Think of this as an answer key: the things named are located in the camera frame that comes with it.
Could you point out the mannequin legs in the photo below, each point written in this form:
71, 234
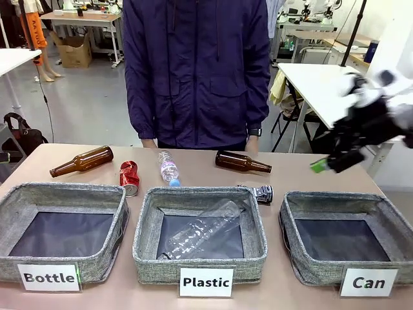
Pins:
46, 66

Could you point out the grey chair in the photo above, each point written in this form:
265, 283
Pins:
9, 145

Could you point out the person in navy jacket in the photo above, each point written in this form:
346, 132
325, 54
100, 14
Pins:
197, 71

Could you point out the grey fabric basket labelled Can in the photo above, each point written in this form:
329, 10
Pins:
309, 268

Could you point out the person's right hand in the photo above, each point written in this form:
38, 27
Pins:
149, 143

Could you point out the person's right forearm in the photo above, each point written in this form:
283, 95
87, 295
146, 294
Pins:
142, 109

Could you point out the orange garment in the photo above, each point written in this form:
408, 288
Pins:
34, 29

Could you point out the black stand pole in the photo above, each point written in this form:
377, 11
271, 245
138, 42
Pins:
27, 26

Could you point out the crushed silver can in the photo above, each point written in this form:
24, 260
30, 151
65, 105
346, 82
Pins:
263, 194

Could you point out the white Bottle label card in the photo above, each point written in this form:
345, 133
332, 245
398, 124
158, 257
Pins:
49, 277

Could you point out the crushed red soda can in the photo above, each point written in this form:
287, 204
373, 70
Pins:
129, 177

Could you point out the dark blue flask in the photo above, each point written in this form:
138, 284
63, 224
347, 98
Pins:
373, 51

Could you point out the yellow cloth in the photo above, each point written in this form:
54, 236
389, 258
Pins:
277, 87

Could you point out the small pink-label water bottle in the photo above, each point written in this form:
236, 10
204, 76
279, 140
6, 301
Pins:
168, 168

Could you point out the person's left hand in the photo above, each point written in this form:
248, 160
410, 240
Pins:
253, 145

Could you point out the black folding chair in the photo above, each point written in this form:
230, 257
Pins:
292, 113

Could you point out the brown glass beer bottle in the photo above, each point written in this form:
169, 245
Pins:
84, 161
238, 161

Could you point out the white Plastic label card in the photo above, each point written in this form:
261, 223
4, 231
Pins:
206, 282

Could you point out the large white table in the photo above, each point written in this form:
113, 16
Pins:
316, 84

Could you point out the white Can label card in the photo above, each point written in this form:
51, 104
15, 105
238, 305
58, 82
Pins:
368, 283

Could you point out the light wood desk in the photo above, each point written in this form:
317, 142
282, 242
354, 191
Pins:
348, 40

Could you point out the large clear plastic bottle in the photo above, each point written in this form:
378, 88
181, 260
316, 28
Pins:
206, 229

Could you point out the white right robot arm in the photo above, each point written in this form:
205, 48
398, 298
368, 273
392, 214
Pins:
371, 93

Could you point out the small white table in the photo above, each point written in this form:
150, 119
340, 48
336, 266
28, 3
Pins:
14, 59

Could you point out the person's left forearm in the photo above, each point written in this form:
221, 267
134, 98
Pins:
259, 103

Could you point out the brown cardboard box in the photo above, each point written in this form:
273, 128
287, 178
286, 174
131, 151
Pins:
75, 51

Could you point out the grey fabric basket labelled Plastic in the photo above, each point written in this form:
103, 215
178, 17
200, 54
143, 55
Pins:
148, 264

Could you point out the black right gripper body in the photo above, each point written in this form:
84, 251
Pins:
368, 126

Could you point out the grey fabric basket labelled Bottle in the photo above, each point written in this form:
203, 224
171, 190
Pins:
19, 261

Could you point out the black tripod pole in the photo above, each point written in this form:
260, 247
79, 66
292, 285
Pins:
353, 32

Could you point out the wood-top white-frame table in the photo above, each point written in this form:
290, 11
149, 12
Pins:
84, 17

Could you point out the black bag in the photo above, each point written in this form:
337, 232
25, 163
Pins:
24, 135

